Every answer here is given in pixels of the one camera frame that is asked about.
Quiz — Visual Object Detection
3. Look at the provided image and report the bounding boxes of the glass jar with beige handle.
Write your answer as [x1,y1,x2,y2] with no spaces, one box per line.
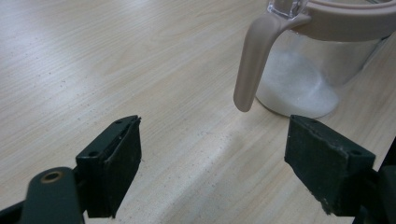
[233,0,396,119]

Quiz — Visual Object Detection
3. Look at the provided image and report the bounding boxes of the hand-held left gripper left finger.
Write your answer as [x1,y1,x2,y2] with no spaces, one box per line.
[76,115,143,218]

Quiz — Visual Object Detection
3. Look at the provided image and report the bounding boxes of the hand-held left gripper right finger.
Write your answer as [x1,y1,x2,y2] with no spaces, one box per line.
[283,114,377,217]

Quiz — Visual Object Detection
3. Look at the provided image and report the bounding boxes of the white granulated sugar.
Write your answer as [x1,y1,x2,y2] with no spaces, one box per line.
[255,49,340,119]

